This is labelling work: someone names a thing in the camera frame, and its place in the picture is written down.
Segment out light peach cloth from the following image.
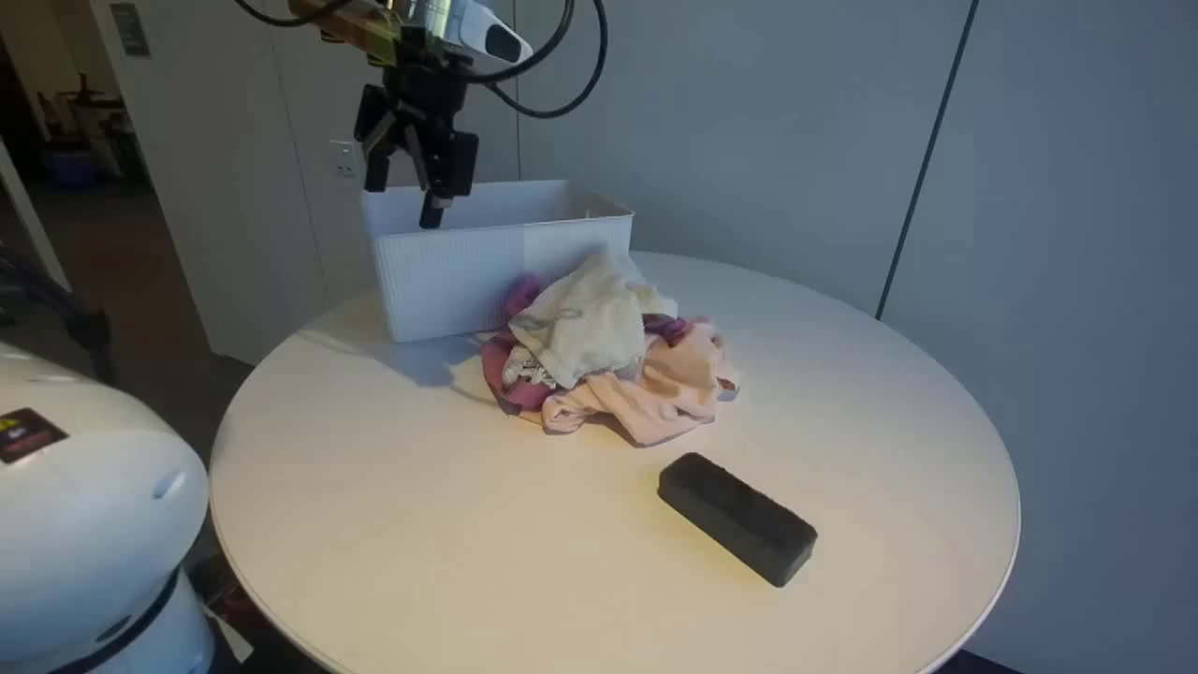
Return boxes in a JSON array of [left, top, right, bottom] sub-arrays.
[[540, 314, 744, 454]]

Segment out dark clutter in hallway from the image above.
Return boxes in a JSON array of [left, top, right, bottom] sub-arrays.
[[34, 70, 134, 197]]

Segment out grey wall switch plate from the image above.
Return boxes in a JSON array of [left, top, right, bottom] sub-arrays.
[[106, 0, 153, 62]]

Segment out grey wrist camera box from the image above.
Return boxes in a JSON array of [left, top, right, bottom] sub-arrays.
[[406, 0, 536, 70]]

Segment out white plastic basket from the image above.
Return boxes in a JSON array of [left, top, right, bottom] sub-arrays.
[[360, 177, 635, 348]]

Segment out cream cloth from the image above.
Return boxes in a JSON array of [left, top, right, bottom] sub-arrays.
[[501, 245, 681, 393]]

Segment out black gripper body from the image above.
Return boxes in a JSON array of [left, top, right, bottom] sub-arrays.
[[350, 52, 484, 198]]

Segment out magenta pink cloth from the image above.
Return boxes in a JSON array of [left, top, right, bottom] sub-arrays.
[[474, 275, 703, 419]]

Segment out white wall socket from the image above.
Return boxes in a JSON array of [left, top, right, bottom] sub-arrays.
[[324, 134, 366, 182]]

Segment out black rectangular box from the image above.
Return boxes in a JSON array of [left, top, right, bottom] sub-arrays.
[[655, 451, 824, 591]]

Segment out black looping cable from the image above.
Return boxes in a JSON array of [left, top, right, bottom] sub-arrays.
[[461, 0, 612, 125]]

